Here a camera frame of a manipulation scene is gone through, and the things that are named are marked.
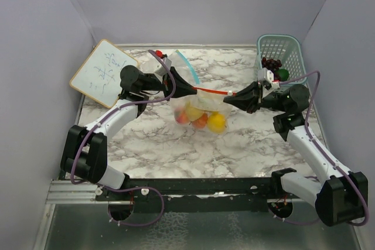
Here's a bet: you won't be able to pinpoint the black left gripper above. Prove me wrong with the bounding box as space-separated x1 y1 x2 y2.
139 66 198 101

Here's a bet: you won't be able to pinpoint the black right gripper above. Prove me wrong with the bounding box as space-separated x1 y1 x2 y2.
224 79 288 114

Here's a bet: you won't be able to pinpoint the blue zip clear bag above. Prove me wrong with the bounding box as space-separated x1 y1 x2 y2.
139 50 200 86

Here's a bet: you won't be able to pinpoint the orange zip clear bag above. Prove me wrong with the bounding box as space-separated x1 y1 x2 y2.
169 87 235 135

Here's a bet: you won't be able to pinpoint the purple fake grapes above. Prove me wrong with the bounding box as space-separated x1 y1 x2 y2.
261 57 282 81

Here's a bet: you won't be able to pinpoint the dark green fake vegetable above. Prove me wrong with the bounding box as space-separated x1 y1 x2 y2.
275 69 289 81

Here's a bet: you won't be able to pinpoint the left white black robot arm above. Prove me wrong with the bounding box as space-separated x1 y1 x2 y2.
60 65 197 200

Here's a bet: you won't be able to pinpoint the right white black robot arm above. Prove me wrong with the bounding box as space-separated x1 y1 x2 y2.
223 82 370 227

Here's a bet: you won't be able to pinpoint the fake pink peach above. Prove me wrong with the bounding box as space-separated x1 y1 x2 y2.
173 109 190 125

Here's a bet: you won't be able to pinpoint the fake tan pear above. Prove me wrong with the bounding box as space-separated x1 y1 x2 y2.
185 103 205 122

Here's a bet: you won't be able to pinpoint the fake orange tomato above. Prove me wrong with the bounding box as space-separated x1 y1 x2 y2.
192 113 208 129

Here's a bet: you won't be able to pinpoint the fake yellow lemon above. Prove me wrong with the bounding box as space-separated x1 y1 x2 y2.
207 112 227 134

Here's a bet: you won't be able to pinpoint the teal plastic basket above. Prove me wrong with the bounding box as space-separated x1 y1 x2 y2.
254 34 306 80

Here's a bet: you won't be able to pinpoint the yellow framed whiteboard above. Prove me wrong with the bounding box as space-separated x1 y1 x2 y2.
70 39 139 108

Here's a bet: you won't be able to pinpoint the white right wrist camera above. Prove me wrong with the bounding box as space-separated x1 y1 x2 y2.
257 68 280 90

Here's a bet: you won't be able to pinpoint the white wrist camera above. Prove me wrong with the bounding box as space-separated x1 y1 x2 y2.
257 68 280 90
154 57 172 77

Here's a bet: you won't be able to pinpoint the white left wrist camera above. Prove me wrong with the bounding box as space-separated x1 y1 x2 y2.
154 57 172 77

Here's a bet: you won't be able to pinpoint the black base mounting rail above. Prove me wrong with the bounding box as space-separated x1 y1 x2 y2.
95 170 305 213

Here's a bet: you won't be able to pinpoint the aluminium extrusion rail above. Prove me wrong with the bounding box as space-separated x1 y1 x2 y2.
46 173 321 204

